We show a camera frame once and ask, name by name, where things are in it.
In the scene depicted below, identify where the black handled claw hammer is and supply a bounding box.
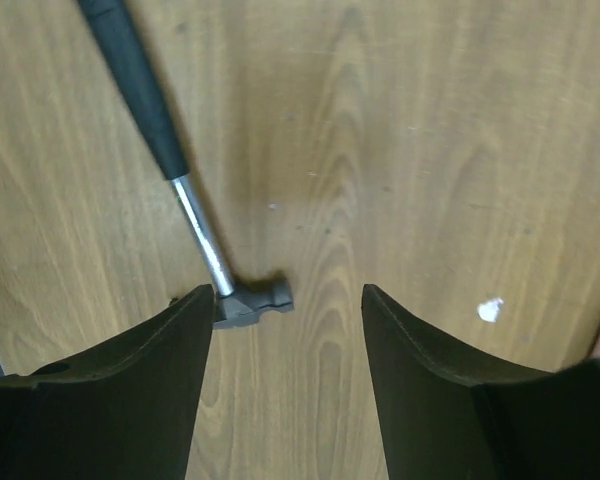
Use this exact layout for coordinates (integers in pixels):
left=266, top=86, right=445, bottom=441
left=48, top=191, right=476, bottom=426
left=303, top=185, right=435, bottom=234
left=77, top=0, right=294, bottom=329

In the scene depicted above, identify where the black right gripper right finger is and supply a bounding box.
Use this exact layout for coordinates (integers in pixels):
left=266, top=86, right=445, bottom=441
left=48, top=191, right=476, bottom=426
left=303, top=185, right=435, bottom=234
left=361, top=284, right=600, bottom=479

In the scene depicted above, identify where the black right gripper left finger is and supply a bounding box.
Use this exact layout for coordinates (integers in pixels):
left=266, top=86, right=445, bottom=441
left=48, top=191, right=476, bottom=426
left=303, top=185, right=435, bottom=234
left=0, top=285, right=215, bottom=479

